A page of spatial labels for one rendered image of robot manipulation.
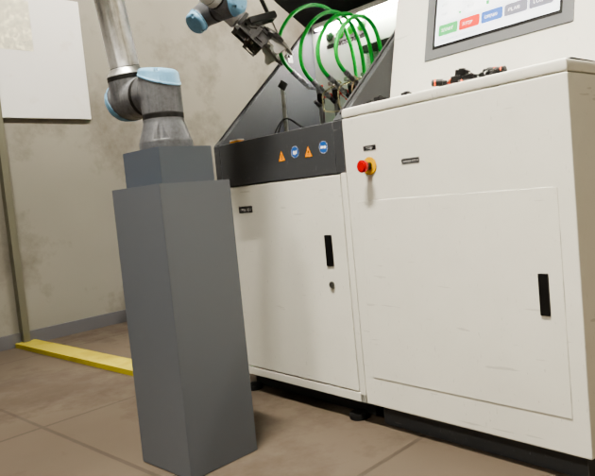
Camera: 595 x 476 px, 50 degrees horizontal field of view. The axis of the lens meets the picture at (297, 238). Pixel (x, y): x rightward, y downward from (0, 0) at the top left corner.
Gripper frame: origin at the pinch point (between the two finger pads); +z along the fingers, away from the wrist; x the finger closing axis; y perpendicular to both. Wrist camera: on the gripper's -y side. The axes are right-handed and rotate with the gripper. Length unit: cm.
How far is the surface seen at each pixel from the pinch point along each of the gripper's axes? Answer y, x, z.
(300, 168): 34.7, 6.6, 25.7
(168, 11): -131, -223, -73
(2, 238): 68, -216, -51
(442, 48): -5, 47, 32
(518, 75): 25, 85, 39
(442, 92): 25, 65, 33
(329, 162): 34.3, 19.6, 29.4
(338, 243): 51, 15, 48
